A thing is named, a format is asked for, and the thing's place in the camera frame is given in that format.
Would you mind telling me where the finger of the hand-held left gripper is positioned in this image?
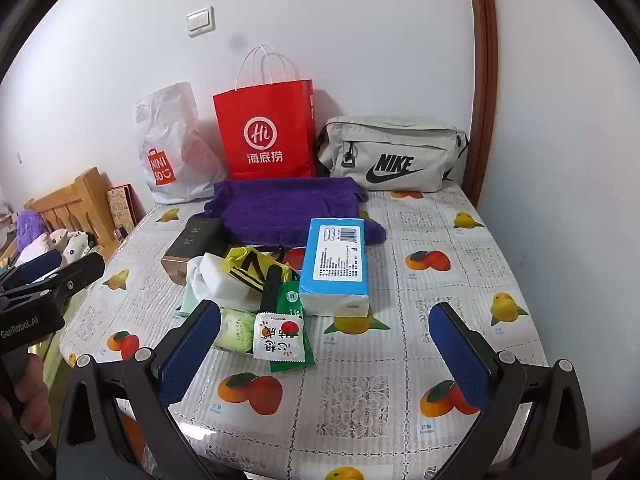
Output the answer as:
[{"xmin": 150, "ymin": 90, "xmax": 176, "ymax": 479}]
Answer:
[
  {"xmin": 0, "ymin": 250, "xmax": 63, "ymax": 292},
  {"xmin": 45, "ymin": 252, "xmax": 107, "ymax": 311}
]

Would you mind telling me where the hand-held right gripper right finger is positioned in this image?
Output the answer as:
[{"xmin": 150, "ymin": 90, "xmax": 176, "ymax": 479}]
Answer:
[{"xmin": 429, "ymin": 301, "xmax": 593, "ymax": 480}]

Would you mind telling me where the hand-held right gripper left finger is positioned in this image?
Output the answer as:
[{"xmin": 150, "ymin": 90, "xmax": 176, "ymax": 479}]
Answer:
[{"xmin": 55, "ymin": 300, "xmax": 223, "ymax": 480}]

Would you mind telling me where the light green wipes pack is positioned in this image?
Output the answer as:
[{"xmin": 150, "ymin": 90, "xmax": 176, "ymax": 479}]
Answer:
[{"xmin": 212, "ymin": 307, "xmax": 258, "ymax": 356}]

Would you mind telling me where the white snack packet orange print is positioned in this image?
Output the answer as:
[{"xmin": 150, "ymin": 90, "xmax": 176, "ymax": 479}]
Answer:
[{"xmin": 252, "ymin": 311, "xmax": 306, "ymax": 362}]

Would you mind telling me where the yellow pouch with black strap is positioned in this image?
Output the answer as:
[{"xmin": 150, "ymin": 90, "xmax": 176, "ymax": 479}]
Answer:
[{"xmin": 222, "ymin": 246, "xmax": 293, "ymax": 313}]

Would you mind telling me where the dark green packet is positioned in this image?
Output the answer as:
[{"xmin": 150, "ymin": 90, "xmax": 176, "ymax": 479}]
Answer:
[{"xmin": 270, "ymin": 280, "xmax": 317, "ymax": 373}]

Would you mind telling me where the person's left hand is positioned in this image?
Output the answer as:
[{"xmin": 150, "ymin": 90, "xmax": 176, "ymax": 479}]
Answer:
[{"xmin": 12, "ymin": 355, "xmax": 53, "ymax": 442}]

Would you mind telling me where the white plush toy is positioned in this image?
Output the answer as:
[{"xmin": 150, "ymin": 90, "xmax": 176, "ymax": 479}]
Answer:
[{"xmin": 47, "ymin": 228, "xmax": 91, "ymax": 263}]

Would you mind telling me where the purple plush toy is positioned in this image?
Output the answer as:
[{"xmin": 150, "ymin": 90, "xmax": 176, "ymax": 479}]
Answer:
[{"xmin": 16, "ymin": 210, "xmax": 47, "ymax": 253}]

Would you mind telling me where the fruit print tablecloth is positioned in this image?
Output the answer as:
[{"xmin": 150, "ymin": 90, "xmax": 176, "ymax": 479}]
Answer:
[{"xmin": 59, "ymin": 185, "xmax": 551, "ymax": 480}]

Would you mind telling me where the patterned box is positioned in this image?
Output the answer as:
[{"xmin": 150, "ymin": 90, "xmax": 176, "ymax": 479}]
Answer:
[{"xmin": 106, "ymin": 184, "xmax": 141, "ymax": 233}]

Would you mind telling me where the wooden headboard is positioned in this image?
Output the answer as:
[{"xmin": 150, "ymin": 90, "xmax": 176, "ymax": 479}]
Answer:
[{"xmin": 25, "ymin": 167, "xmax": 121, "ymax": 256}]

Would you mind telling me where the dark green tin box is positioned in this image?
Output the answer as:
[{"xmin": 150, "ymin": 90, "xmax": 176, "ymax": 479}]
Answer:
[{"xmin": 161, "ymin": 218, "xmax": 232, "ymax": 288}]

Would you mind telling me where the blue tissue pack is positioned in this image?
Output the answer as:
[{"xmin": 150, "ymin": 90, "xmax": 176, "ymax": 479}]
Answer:
[{"xmin": 298, "ymin": 217, "xmax": 372, "ymax": 317}]

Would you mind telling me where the purple towel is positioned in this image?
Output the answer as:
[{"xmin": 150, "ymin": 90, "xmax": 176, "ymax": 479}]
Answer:
[{"xmin": 202, "ymin": 176, "xmax": 388, "ymax": 248}]

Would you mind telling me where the white plastic shopping bag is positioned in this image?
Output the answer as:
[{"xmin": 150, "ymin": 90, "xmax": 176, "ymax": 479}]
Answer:
[{"xmin": 134, "ymin": 81, "xmax": 226, "ymax": 206}]

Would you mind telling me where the grey waist bag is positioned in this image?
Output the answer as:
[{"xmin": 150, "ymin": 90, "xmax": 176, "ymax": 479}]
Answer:
[{"xmin": 316, "ymin": 115, "xmax": 471, "ymax": 192}]

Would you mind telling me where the red paper bag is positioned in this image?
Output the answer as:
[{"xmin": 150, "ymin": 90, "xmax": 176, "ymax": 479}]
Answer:
[{"xmin": 213, "ymin": 45, "xmax": 317, "ymax": 181}]

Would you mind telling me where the white light switch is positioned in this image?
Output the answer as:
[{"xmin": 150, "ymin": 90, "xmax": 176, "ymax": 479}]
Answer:
[{"xmin": 186, "ymin": 6, "xmax": 216, "ymax": 37}]

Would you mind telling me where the brown wooden door frame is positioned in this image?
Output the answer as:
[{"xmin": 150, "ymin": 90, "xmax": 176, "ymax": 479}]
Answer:
[{"xmin": 462, "ymin": 0, "xmax": 501, "ymax": 206}]

